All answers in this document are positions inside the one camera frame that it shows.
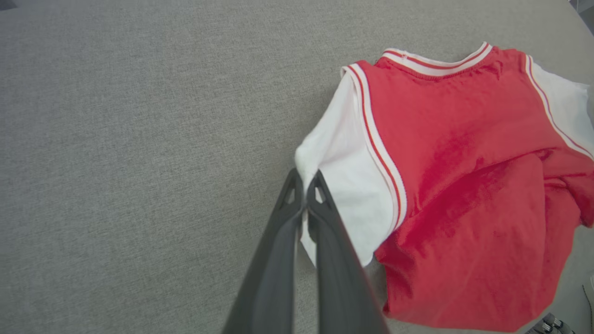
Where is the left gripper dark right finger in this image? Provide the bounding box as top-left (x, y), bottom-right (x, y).
top-left (306, 170), bottom-right (391, 334)

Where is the red and white shirt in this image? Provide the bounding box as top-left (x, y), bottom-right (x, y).
top-left (295, 41), bottom-right (594, 333)

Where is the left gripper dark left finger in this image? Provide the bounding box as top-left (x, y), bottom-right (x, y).
top-left (221, 167), bottom-right (305, 334)

